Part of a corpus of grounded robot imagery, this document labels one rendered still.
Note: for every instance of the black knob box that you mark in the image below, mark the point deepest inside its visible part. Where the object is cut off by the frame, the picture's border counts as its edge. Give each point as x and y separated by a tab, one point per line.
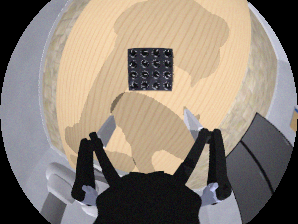
156	68

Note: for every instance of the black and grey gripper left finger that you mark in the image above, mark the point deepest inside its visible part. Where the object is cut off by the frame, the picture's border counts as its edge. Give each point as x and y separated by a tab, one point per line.
82	190

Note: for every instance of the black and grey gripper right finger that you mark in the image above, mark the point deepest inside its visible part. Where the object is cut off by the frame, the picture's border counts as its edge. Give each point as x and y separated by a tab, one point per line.
219	188

